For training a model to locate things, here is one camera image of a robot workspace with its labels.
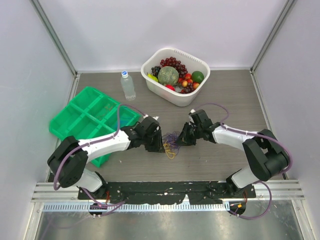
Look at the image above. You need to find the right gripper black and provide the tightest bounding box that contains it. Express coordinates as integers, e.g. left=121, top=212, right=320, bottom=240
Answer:
left=174, top=121, right=203, bottom=146

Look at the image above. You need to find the purple thin cable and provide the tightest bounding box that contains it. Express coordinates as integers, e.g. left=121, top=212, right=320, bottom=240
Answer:
left=161, top=131, right=183, bottom=157

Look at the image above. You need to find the yellow thin cable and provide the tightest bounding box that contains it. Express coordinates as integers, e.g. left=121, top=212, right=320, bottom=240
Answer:
left=162, top=142, right=177, bottom=160

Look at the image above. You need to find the red thin cable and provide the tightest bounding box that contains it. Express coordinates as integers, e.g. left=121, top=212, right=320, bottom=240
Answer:
left=97, top=101, right=117, bottom=120

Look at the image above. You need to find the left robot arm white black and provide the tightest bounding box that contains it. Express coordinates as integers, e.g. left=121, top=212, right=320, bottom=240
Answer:
left=47, top=116, right=165, bottom=200

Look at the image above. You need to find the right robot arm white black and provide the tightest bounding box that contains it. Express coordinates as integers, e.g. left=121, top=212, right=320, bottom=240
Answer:
left=175, top=109, right=292, bottom=198

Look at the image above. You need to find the red apple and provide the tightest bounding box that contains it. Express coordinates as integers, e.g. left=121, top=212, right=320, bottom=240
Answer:
left=165, top=84, right=176, bottom=92

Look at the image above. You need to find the cherry cluster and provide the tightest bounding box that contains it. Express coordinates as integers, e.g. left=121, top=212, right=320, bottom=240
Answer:
left=177, top=73, right=201, bottom=94

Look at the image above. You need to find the green lime fruit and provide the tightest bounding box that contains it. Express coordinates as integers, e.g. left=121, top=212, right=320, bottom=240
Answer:
left=191, top=71, right=205, bottom=84

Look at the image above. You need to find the green round melon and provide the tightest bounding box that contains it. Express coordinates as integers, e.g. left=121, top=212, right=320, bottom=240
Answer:
left=157, top=66, right=179, bottom=86

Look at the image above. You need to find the clear water bottle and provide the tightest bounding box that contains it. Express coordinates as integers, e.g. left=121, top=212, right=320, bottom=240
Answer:
left=120, top=71, right=136, bottom=101

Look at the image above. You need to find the yellow banana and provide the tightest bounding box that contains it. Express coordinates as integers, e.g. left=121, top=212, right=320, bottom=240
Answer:
left=147, top=73, right=159, bottom=83

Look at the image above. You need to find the green compartment tray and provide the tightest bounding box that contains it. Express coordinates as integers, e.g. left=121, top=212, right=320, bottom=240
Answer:
left=48, top=86, right=141, bottom=168

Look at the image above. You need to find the white plastic basket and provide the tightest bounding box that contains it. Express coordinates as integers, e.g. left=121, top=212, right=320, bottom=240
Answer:
left=140, top=47, right=211, bottom=107

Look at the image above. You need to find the dark grape bunch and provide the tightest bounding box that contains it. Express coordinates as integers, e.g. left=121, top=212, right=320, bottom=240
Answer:
left=151, top=66, right=161, bottom=77

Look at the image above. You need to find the red grape bunch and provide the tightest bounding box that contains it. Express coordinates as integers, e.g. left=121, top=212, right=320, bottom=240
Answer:
left=160, top=56, right=188, bottom=78

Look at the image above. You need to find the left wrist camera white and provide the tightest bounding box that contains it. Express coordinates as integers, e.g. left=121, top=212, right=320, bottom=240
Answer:
left=143, top=114, right=159, bottom=121

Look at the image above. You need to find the aluminium frame rail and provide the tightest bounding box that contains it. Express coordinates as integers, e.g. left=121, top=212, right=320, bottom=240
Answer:
left=31, top=180, right=305, bottom=203

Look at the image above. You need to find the slotted white cable duct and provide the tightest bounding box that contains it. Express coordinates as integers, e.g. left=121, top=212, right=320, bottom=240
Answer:
left=42, top=201, right=230, bottom=213

